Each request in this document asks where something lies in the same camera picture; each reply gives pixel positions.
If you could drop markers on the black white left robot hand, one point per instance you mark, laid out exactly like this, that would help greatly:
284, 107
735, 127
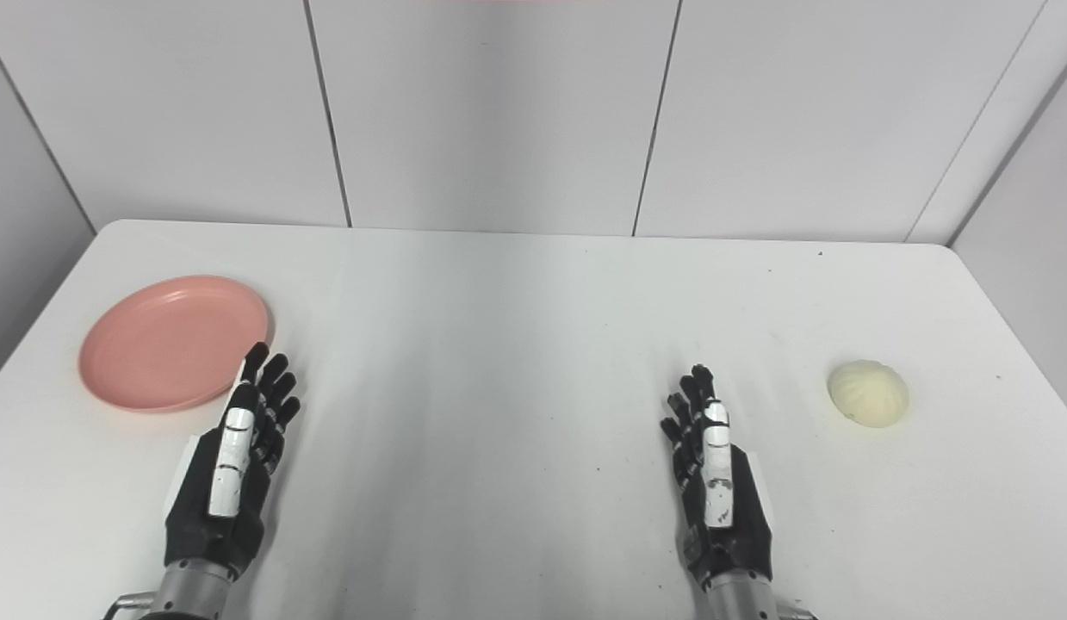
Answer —
207, 525

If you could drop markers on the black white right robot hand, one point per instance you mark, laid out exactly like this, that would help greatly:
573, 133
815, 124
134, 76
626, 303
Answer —
740, 534

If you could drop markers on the pink round plate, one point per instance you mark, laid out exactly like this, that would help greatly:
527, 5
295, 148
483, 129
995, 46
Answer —
171, 344

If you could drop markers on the cream steamed bun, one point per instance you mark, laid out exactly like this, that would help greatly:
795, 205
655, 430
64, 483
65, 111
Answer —
869, 394

